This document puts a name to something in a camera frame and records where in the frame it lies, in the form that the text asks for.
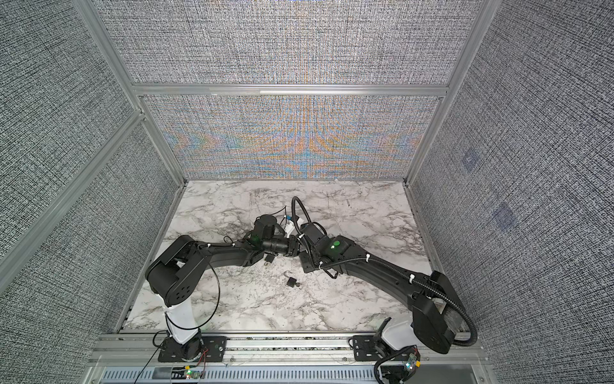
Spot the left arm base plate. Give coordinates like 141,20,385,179
158,336,228,363

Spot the lower small black padlock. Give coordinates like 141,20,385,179
283,270,302,290

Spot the aluminium frame back bar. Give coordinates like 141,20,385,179
131,83,449,97

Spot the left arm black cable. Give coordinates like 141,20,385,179
133,258,222,384

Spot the aluminium front rail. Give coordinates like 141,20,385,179
85,332,495,384

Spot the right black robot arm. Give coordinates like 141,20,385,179
297,223,478,355

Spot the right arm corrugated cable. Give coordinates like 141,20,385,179
290,195,479,348

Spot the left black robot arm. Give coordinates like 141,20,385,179
145,214,299,347

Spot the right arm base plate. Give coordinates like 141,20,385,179
348,334,397,363

